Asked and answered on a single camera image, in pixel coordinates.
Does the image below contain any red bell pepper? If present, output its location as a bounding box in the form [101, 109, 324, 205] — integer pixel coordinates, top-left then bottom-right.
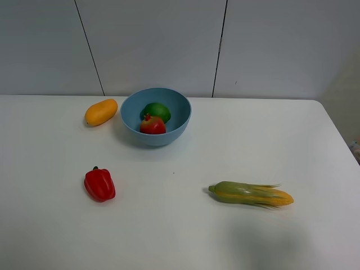
[84, 166, 116, 202]

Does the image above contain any green lime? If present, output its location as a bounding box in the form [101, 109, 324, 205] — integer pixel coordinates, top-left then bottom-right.
[139, 102, 172, 124]

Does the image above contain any corn cob with husk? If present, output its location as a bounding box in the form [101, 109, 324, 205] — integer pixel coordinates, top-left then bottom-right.
[208, 181, 294, 209]

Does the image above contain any blue plastic bowl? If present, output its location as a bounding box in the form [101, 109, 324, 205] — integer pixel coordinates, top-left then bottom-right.
[120, 88, 192, 146]

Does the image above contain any yellow orange mango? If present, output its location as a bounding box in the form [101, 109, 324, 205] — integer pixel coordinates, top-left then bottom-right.
[84, 99, 118, 127]

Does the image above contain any red pomegranate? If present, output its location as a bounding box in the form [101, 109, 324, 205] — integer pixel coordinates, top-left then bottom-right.
[139, 114, 166, 134]

